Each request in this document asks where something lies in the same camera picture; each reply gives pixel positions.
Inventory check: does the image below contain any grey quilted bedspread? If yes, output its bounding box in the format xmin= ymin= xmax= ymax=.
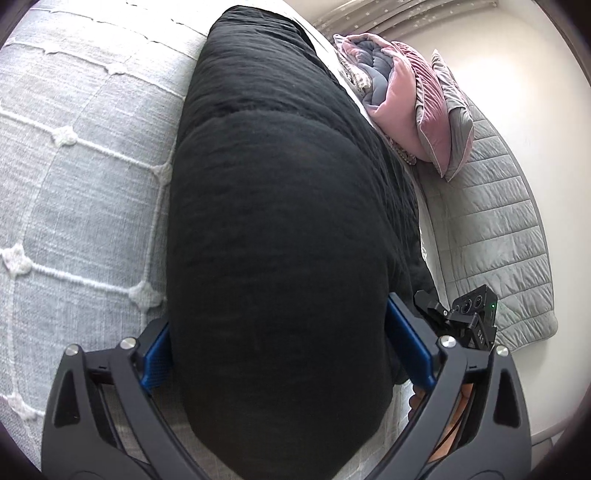
xmin=1 ymin=1 xmax=221 ymax=463

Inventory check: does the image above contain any black long coat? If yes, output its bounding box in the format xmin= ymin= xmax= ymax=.
xmin=166 ymin=6 xmax=435 ymax=479

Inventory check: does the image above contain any grey pillow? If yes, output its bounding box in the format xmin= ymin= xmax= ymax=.
xmin=431 ymin=49 xmax=475 ymax=182

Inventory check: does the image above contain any pink velvet pillow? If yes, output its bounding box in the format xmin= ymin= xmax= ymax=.
xmin=392 ymin=41 xmax=451 ymax=177

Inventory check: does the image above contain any beige window curtain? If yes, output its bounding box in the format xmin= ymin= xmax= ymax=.
xmin=312 ymin=0 xmax=499 ymax=40

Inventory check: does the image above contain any pink grey folded comforter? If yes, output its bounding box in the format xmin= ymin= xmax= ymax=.
xmin=334 ymin=34 xmax=423 ymax=165

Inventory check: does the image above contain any grey quilted headboard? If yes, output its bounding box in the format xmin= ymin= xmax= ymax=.
xmin=412 ymin=104 xmax=558 ymax=351

